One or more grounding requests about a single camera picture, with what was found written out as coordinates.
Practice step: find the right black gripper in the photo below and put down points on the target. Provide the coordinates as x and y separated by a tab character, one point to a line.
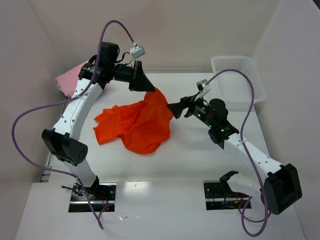
188	107

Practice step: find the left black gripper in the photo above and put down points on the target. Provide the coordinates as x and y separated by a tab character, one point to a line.
135	76

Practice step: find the orange t shirt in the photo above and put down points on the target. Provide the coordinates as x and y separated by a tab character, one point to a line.
142	126

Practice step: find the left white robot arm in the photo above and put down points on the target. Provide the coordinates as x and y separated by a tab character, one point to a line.
63	139

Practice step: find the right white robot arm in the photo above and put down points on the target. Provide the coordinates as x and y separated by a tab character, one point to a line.
280	186

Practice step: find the white plastic basket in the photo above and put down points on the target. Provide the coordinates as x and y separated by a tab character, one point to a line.
236	85

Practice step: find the pink folded t shirt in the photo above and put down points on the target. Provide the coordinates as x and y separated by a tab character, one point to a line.
67	81

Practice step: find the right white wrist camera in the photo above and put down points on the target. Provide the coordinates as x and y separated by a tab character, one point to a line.
203	86

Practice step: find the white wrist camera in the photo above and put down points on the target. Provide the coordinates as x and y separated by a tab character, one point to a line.
137	51
203	86

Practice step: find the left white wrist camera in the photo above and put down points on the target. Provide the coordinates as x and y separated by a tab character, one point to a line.
137	51

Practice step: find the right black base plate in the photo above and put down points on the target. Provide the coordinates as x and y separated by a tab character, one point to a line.
215	199

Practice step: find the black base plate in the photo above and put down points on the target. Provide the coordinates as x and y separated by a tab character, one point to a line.
215	199
79	204

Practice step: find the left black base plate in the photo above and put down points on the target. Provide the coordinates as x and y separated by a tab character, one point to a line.
79	204

